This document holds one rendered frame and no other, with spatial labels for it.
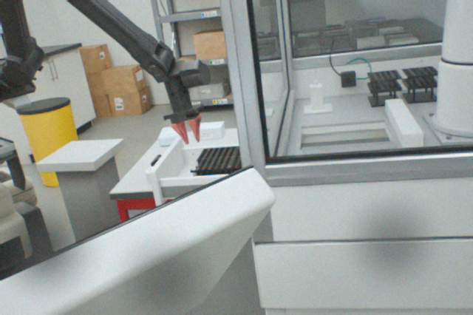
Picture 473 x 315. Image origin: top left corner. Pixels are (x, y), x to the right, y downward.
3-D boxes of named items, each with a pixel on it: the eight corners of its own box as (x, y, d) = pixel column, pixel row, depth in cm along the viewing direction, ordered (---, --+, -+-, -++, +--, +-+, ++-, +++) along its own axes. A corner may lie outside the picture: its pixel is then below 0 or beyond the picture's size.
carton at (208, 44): (196, 61, 523) (191, 35, 513) (204, 55, 551) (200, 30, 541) (231, 58, 512) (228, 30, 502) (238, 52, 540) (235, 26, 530)
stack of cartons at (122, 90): (80, 118, 590) (63, 51, 560) (94, 111, 619) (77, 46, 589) (143, 114, 567) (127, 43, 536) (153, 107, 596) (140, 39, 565)
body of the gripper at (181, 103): (198, 114, 127) (190, 88, 124) (164, 123, 130) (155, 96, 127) (205, 109, 133) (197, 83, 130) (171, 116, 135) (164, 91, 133)
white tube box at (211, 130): (193, 140, 203) (191, 129, 201) (198, 134, 211) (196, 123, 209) (222, 139, 200) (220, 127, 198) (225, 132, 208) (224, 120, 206)
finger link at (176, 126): (200, 144, 129) (191, 112, 127) (177, 149, 131) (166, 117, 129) (207, 137, 136) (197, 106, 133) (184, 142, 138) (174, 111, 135)
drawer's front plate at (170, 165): (156, 207, 133) (148, 171, 129) (182, 167, 159) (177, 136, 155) (162, 207, 133) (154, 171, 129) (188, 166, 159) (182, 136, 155)
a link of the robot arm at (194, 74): (155, 45, 125) (145, 68, 120) (192, 35, 120) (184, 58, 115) (178, 77, 134) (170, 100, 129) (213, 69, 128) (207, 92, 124)
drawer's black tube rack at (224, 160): (194, 191, 136) (190, 170, 133) (206, 167, 152) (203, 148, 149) (270, 187, 131) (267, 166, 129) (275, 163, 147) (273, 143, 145)
